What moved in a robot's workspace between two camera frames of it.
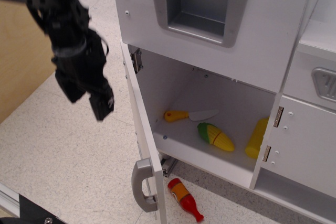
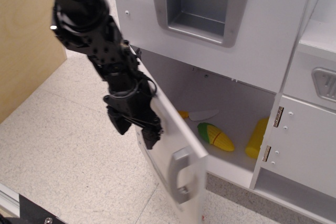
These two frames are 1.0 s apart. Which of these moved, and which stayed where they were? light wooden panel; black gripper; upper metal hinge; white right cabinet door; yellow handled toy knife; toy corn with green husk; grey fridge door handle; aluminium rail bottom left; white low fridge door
Moved: black gripper; grey fridge door handle; white low fridge door
Stayed: yellow handled toy knife; upper metal hinge; toy corn with green husk; light wooden panel; white right cabinet door; aluminium rail bottom left
